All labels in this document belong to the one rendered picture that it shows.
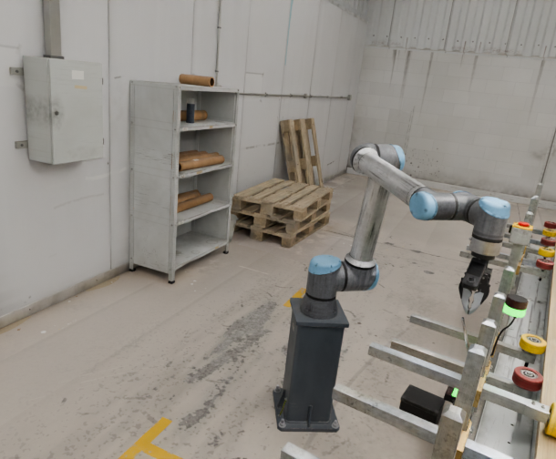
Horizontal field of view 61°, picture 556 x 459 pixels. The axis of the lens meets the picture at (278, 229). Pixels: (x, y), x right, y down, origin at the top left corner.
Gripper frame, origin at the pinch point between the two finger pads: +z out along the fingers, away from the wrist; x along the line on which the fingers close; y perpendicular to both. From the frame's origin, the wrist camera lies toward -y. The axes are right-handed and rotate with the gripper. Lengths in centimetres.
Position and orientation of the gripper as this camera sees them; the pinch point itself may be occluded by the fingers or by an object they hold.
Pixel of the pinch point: (468, 311)
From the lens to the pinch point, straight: 166.3
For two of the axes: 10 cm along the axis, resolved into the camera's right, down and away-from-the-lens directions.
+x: -8.5, -2.4, 4.7
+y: 5.1, -2.1, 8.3
